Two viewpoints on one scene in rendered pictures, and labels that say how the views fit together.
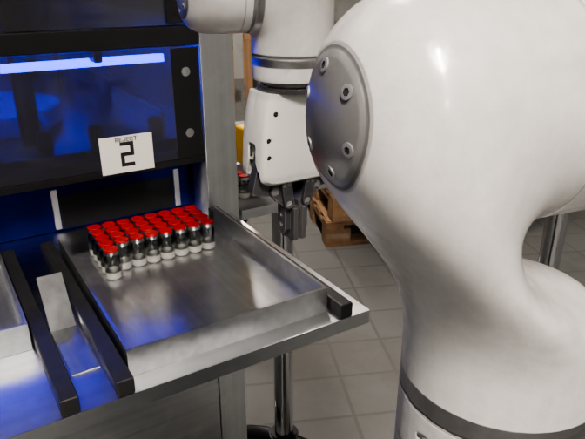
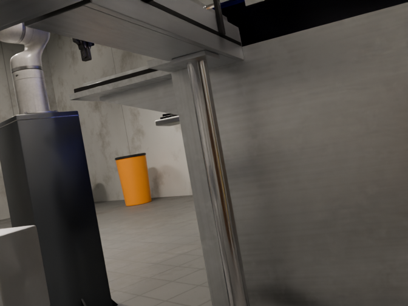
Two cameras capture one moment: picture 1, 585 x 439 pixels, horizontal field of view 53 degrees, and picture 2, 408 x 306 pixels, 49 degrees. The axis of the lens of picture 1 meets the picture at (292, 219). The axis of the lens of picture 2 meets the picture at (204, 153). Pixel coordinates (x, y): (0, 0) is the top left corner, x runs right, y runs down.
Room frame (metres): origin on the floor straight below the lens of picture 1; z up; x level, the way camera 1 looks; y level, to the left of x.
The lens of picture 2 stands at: (2.15, -0.61, 0.61)
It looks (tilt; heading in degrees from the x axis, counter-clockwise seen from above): 0 degrees down; 146
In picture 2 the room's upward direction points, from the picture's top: 10 degrees counter-clockwise
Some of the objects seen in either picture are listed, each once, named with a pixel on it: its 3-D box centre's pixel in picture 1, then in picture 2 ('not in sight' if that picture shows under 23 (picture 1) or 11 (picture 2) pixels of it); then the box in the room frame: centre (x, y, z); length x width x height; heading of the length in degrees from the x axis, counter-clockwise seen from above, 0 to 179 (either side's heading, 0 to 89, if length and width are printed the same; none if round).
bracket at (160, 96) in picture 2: not in sight; (146, 105); (0.81, 0.11, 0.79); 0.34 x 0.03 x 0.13; 32
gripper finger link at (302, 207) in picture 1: (305, 205); (82, 50); (0.64, -0.01, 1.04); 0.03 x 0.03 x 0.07; 32
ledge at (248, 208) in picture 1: (254, 198); (180, 61); (1.11, 0.08, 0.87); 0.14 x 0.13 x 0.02; 32
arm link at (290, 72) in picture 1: (294, 68); not in sight; (0.63, 0.00, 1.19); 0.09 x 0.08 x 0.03; 122
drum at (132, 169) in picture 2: not in sight; (134, 179); (-3.99, 2.25, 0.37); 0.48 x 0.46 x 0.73; 9
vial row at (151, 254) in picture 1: (159, 245); not in sight; (0.81, 0.20, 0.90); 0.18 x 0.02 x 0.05; 122
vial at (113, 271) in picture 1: (112, 262); not in sight; (0.75, 0.26, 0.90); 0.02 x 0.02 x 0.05
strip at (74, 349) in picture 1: (66, 320); not in sight; (0.60, 0.27, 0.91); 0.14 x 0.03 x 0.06; 33
